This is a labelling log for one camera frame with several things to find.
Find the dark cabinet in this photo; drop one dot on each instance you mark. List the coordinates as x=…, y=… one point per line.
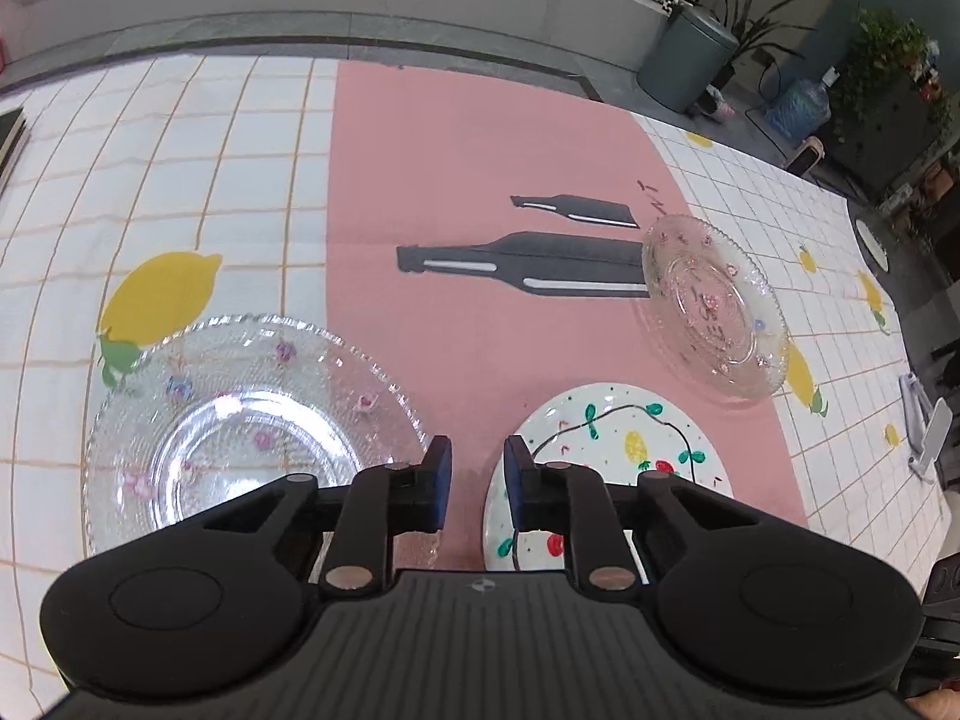
x=892, y=142

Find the black book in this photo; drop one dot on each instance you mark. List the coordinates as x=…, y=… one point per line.
x=11, y=135

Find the pink slipper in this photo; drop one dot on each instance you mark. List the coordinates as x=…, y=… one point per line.
x=716, y=106

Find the blue water jug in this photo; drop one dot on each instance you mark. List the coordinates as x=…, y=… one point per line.
x=799, y=105

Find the clear glass plate with stickers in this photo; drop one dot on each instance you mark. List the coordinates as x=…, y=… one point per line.
x=712, y=315
x=247, y=420

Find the grey blue trash can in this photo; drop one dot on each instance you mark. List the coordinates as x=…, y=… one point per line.
x=686, y=56

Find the checked lemon print tablecloth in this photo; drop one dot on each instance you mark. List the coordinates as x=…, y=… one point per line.
x=465, y=165

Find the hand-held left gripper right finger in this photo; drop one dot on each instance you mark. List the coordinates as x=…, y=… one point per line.
x=517, y=480

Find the potted long leaf plant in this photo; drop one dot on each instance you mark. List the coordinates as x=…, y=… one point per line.
x=750, y=22

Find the white painted fruit plate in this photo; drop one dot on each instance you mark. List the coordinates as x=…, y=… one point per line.
x=622, y=427

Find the white phone stand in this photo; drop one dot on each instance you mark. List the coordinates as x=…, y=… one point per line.
x=926, y=427

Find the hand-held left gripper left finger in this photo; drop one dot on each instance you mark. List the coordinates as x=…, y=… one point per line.
x=442, y=476

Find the green ivy plant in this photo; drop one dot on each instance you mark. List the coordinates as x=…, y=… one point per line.
x=885, y=52

